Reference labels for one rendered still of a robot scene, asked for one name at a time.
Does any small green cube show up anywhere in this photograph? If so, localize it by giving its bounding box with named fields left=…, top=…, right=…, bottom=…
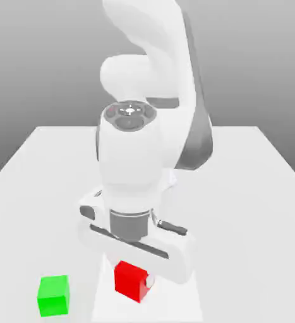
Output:
left=37, top=274, right=70, bottom=318

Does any small red cube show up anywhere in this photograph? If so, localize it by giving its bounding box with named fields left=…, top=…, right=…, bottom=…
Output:
left=114, top=260, right=150, bottom=303

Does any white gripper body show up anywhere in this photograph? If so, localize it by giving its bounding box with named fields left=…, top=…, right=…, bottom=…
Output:
left=76, top=218, right=196, bottom=285

